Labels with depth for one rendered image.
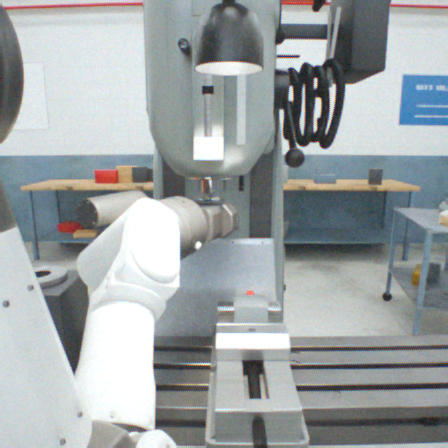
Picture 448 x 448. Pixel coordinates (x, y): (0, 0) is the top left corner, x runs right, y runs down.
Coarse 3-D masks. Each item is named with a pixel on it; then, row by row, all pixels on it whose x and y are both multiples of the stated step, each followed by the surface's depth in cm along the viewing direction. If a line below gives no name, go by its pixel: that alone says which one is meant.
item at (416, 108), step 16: (32, 64) 450; (32, 80) 454; (416, 80) 451; (432, 80) 451; (32, 96) 458; (400, 96) 455; (416, 96) 455; (432, 96) 455; (32, 112) 463; (400, 112) 460; (416, 112) 460; (432, 112) 459; (16, 128) 468; (32, 128) 467; (48, 128) 467
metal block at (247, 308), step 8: (240, 296) 69; (248, 296) 69; (256, 296) 69; (264, 296) 69; (240, 304) 65; (248, 304) 65; (256, 304) 65; (264, 304) 65; (240, 312) 65; (248, 312) 65; (256, 312) 65; (264, 312) 65; (240, 320) 65; (248, 320) 65; (256, 320) 65; (264, 320) 65
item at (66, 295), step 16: (48, 272) 65; (64, 272) 64; (48, 288) 60; (64, 288) 60; (80, 288) 66; (48, 304) 58; (64, 304) 60; (80, 304) 66; (64, 320) 59; (80, 320) 66; (64, 336) 60; (80, 336) 66
